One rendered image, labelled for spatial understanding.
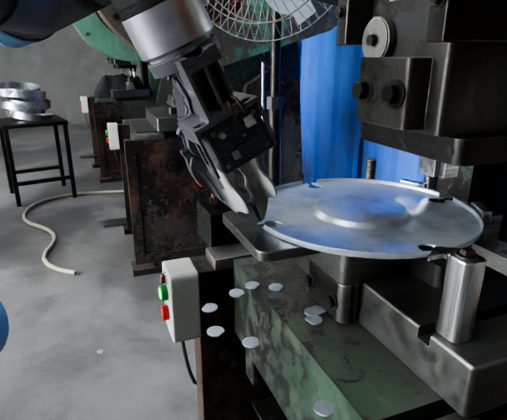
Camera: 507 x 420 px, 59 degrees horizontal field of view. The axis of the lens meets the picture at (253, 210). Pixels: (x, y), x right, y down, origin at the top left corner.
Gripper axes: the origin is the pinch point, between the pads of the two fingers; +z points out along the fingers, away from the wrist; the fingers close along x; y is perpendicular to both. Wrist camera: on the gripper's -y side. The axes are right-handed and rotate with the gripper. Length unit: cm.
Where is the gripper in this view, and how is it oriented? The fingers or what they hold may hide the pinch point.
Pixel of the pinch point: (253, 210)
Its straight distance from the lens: 53.9
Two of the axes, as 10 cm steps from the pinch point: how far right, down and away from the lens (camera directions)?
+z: 3.9, 8.0, 4.6
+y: 4.0, 3.0, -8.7
